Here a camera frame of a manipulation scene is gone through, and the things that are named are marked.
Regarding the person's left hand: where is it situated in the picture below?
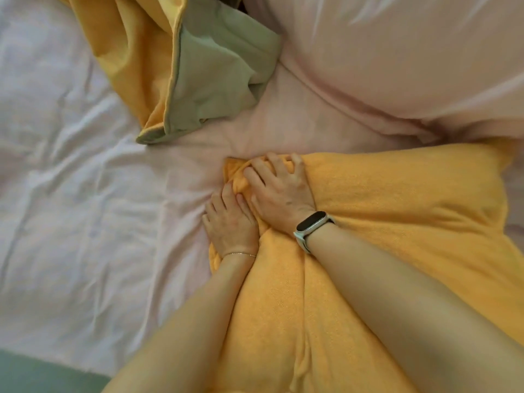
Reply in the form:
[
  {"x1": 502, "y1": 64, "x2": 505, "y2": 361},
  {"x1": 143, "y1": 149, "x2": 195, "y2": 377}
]
[{"x1": 201, "y1": 182, "x2": 261, "y2": 258}]

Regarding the person's right hand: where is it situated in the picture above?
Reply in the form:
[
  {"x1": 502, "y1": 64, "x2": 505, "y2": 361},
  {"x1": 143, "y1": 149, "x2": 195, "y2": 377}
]
[{"x1": 242, "y1": 152, "x2": 318, "y2": 235}]

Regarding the grey and orange pillowcase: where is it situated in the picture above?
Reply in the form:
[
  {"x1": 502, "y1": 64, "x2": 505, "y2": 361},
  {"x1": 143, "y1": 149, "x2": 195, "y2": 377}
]
[
  {"x1": 207, "y1": 136, "x2": 524, "y2": 393},
  {"x1": 53, "y1": 0, "x2": 283, "y2": 145}
]

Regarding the pink bed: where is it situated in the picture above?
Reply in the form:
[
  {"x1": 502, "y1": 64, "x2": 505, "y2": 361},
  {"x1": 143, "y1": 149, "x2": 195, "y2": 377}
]
[{"x1": 0, "y1": 0, "x2": 524, "y2": 377}]

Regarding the person's left forearm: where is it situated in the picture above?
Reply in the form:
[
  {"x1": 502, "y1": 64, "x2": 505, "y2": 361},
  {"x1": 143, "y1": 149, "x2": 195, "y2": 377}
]
[{"x1": 102, "y1": 255, "x2": 258, "y2": 393}]

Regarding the person's right forearm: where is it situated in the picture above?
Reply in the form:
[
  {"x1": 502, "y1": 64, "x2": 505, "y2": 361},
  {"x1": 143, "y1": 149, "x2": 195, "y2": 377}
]
[{"x1": 305, "y1": 224, "x2": 524, "y2": 393}]

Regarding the white smartwatch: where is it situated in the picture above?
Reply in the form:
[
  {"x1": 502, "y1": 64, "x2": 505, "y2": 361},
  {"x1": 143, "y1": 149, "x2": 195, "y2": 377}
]
[{"x1": 293, "y1": 210, "x2": 336, "y2": 255}]

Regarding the pink ruffled duvet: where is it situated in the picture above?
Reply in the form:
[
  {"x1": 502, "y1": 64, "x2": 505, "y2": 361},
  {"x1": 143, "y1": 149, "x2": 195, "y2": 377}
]
[{"x1": 241, "y1": 0, "x2": 524, "y2": 144}]

